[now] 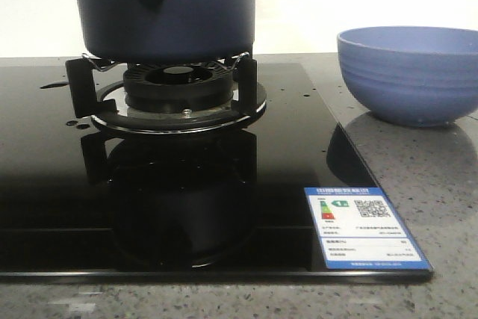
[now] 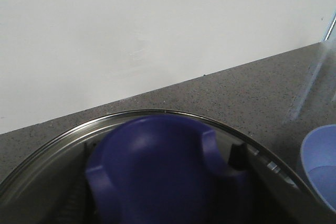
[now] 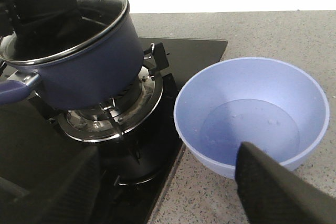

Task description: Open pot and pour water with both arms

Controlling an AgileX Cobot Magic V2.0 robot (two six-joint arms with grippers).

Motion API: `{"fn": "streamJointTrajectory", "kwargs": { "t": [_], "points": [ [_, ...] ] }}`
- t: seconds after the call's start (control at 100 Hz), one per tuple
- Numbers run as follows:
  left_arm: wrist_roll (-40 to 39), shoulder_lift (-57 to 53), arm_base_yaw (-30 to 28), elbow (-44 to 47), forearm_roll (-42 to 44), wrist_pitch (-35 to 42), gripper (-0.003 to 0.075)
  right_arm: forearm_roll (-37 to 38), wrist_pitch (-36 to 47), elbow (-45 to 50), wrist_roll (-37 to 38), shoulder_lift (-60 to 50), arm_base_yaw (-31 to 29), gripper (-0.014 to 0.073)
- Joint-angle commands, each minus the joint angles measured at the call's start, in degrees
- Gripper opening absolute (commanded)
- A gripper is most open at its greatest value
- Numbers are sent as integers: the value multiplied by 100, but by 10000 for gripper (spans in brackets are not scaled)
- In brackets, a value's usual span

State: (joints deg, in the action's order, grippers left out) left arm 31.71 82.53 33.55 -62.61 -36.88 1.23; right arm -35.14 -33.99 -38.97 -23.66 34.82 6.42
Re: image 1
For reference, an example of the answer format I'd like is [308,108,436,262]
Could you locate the black glass gas stove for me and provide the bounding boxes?
[1,64,432,283]

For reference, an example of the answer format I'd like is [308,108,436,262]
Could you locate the dark blue cooking pot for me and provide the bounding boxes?
[77,0,255,64]

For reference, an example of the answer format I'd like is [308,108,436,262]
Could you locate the black pot support grate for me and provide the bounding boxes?
[66,52,267,136]

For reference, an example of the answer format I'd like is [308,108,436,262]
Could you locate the black round gas burner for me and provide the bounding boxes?
[123,64,233,114]

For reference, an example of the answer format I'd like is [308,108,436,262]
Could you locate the blue white energy label sticker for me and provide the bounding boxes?
[304,188,432,270]

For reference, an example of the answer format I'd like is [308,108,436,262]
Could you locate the blue ribbed bowl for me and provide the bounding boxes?
[337,26,477,127]

